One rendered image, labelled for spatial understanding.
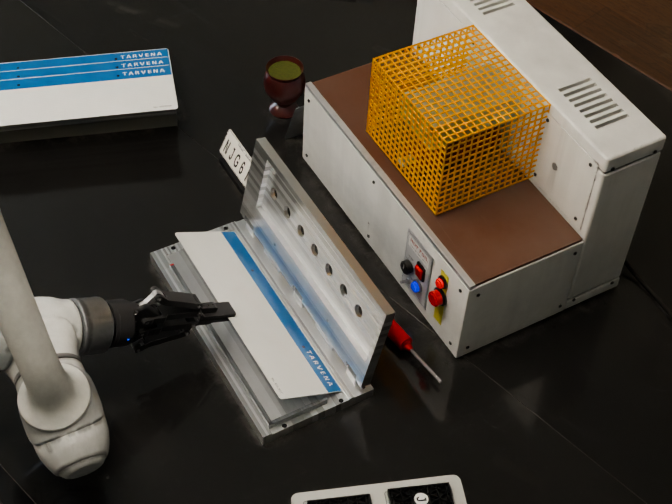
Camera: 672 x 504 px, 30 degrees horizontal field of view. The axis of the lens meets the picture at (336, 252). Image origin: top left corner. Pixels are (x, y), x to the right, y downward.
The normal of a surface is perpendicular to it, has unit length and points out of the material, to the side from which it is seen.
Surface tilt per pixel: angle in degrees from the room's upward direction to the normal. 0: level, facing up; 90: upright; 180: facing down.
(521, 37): 0
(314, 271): 79
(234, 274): 25
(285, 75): 0
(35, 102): 0
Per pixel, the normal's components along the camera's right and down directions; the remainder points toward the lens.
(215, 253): 0.41, -0.74
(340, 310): -0.84, 0.21
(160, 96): 0.04, -0.66
